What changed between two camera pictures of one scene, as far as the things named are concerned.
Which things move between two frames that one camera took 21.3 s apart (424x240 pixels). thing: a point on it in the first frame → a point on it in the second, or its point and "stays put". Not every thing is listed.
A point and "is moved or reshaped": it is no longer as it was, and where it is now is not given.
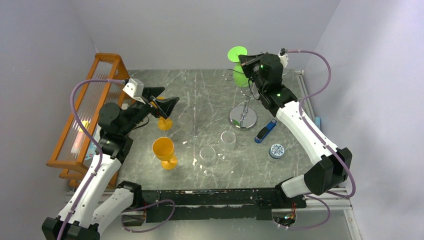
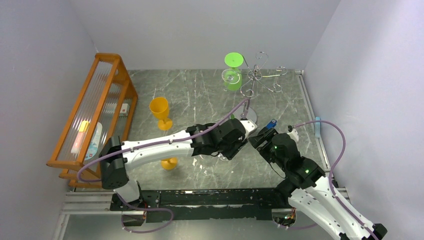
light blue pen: [318, 121] stays put
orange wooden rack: [108, 74] stays put
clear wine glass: [207, 158] stays put
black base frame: [257, 204] stays put
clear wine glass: [188, 141] → [222, 158]
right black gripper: [253, 66] → [260, 141]
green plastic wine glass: [240, 76] → [233, 78]
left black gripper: [165, 107] → [230, 156]
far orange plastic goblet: [163, 124] stays put
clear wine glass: [228, 140] is moved or reshaped
